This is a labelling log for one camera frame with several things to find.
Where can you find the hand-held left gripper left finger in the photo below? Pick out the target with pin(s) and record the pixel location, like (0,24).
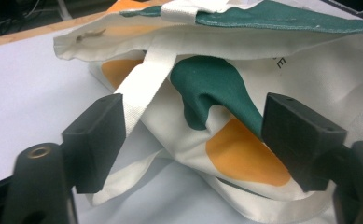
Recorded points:
(93,143)

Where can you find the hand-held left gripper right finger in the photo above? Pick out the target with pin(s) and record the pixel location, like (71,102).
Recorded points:
(300,140)

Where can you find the white tote bag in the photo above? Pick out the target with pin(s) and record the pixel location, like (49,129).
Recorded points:
(201,90)

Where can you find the white metal stand leg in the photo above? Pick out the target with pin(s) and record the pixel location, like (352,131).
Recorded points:
(64,8)

